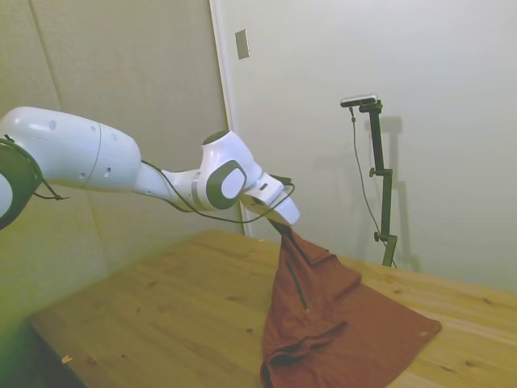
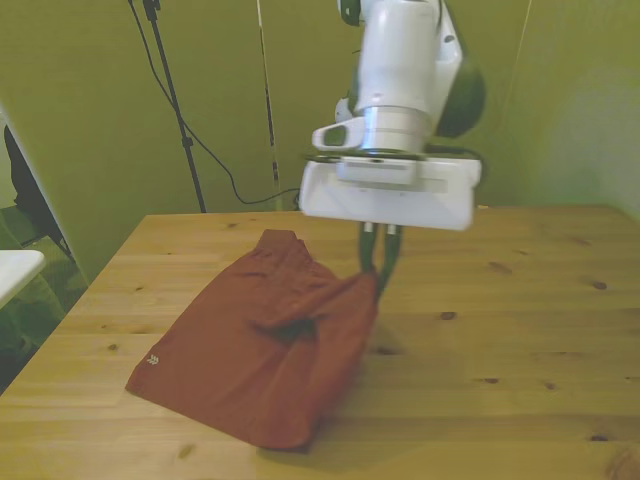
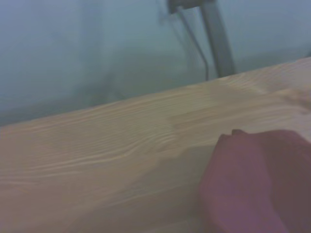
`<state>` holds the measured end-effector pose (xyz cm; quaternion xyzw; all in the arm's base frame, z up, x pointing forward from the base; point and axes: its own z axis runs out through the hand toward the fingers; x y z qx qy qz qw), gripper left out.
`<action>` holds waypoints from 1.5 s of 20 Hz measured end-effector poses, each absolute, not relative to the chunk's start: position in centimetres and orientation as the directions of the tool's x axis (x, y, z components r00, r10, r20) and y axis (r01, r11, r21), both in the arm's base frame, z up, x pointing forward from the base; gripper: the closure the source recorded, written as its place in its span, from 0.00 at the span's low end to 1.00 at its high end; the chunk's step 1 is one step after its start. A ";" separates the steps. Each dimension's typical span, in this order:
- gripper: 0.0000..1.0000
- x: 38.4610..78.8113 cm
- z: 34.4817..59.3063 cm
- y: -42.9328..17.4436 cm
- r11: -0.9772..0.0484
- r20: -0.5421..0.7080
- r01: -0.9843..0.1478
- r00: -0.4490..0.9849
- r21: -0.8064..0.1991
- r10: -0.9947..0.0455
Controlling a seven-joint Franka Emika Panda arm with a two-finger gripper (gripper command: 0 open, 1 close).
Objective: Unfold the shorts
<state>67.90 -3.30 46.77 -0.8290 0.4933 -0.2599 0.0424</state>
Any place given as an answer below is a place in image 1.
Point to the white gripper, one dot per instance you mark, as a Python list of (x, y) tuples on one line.
[(288, 212)]

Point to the rust red shorts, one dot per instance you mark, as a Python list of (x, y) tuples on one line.
[(323, 323)]

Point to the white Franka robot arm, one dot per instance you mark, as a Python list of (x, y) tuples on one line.
[(81, 149)]

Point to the small orange scrap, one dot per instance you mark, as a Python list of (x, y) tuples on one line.
[(65, 358)]

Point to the white wrist mount box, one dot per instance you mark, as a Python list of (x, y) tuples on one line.
[(266, 188)]

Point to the camera on black stand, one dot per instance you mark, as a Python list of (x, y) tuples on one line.
[(355, 141)]

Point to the dark green camera stand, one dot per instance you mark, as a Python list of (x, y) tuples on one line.
[(379, 153)]

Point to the grey camera on stand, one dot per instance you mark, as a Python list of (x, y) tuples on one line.
[(359, 100)]

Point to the white door frame trim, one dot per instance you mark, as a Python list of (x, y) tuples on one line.
[(226, 81)]

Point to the grey wall switch plate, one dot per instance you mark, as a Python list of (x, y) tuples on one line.
[(242, 44)]

